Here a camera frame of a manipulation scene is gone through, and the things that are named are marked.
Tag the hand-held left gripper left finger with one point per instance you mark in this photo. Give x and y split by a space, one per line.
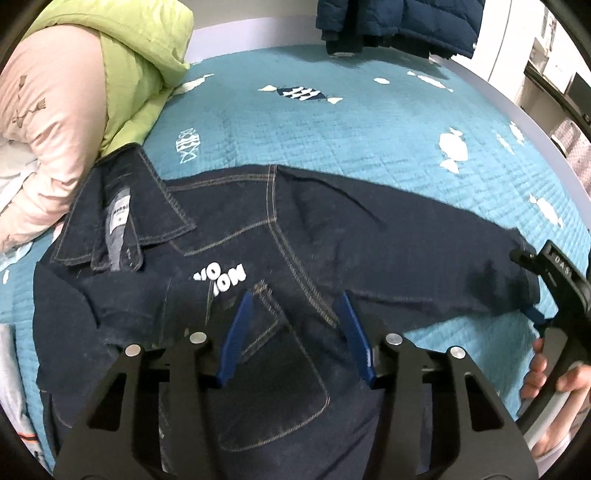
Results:
238 332

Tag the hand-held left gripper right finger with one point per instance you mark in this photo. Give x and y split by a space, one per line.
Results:
355 337

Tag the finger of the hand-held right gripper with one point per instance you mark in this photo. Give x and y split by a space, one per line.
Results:
524 259
535 317

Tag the dark denim jacket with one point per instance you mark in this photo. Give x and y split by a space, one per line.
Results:
369 230

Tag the person's right hand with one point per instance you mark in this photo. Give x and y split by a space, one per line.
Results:
536 369

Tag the patterned storage box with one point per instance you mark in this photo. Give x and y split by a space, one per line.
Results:
575 143

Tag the teal fish-print quilted blanket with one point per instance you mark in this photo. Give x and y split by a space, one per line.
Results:
346 129

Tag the white shelf unit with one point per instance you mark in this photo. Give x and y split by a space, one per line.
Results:
545 46

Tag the grey garment with orange stripe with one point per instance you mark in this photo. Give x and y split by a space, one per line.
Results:
11 369

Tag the navy puffer jacket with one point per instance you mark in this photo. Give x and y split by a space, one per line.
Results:
415 23

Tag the light blue white cloth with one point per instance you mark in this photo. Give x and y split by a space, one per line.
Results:
16 175

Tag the pink garment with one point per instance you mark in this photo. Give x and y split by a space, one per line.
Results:
51 115

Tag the lime green quilt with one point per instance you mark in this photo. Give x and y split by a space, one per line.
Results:
134 60

